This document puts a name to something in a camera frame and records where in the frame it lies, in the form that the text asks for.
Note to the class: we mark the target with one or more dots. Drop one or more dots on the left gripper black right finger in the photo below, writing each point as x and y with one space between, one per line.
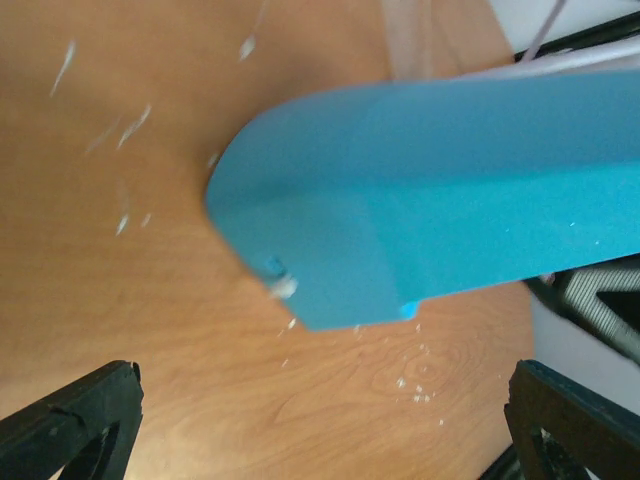
563 430

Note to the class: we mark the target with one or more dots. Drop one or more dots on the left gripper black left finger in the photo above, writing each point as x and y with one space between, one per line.
85 430

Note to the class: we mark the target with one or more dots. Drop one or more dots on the blue metronome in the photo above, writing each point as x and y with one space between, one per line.
375 198

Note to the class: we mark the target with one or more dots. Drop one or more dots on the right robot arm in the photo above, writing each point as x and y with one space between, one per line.
601 299

